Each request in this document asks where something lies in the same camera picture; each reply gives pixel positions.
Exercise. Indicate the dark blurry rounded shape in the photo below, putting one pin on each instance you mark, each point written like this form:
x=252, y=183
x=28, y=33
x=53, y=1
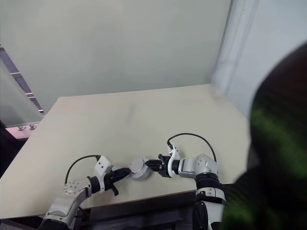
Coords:
x=275, y=143

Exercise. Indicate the silver round motor lid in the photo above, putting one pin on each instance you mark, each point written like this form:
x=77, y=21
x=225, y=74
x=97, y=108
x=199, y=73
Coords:
x=138, y=165

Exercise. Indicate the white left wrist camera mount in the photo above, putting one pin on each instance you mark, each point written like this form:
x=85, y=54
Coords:
x=103, y=167

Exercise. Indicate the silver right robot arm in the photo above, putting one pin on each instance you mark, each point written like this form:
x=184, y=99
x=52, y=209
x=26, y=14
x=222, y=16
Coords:
x=204, y=172

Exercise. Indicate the dark slatted rail strip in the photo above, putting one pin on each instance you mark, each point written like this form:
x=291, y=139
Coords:
x=19, y=79

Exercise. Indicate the silver glass clamp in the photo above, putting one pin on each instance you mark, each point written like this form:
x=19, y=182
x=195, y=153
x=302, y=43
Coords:
x=21, y=128
x=32, y=126

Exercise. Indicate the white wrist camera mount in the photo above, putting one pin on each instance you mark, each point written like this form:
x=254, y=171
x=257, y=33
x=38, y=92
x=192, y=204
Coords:
x=103, y=167
x=173, y=159

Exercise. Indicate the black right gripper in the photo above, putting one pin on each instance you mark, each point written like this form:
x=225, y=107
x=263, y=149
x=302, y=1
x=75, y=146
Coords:
x=164, y=167

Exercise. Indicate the frosted glass panel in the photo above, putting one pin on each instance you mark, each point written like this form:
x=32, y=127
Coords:
x=14, y=100

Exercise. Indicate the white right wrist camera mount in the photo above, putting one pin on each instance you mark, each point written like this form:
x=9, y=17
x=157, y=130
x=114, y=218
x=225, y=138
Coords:
x=173, y=159

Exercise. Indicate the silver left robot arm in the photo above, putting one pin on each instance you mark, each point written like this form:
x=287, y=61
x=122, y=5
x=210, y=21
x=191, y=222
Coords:
x=72, y=198

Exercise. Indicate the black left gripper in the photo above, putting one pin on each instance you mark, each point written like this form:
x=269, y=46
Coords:
x=111, y=179

